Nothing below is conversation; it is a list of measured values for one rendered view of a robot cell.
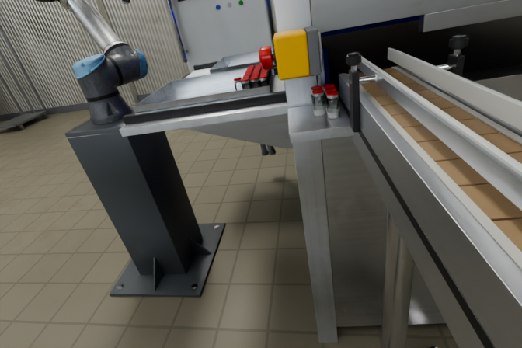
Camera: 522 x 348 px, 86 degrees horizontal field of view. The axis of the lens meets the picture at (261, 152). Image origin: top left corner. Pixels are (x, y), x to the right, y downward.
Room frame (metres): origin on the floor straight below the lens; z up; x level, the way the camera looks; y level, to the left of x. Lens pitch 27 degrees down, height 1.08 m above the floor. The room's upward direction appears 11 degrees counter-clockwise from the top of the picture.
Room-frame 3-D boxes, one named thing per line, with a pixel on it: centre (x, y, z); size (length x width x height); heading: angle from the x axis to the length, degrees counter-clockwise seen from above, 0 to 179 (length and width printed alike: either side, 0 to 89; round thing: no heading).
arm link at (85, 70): (1.12, 0.55, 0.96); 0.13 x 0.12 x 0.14; 139
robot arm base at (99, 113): (1.12, 0.56, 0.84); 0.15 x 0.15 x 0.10
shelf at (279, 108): (0.96, 0.03, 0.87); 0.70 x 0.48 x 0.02; 171
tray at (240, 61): (1.11, -0.07, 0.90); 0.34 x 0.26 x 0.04; 81
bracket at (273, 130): (0.71, 0.08, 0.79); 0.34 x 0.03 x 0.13; 81
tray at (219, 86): (0.79, 0.10, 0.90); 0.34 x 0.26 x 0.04; 81
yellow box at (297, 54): (0.51, -0.09, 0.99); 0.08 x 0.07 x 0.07; 81
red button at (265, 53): (0.52, -0.05, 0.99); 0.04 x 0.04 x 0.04; 81
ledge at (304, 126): (0.49, -0.13, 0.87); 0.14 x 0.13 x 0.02; 81
